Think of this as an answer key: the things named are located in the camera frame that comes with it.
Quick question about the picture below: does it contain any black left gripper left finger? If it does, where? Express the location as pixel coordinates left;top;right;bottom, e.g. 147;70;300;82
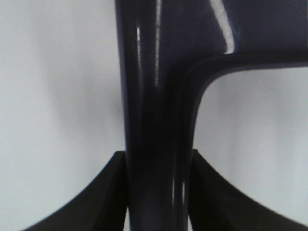
28;151;127;231

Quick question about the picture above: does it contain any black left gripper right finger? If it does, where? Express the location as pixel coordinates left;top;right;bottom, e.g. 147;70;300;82
189;149;308;231

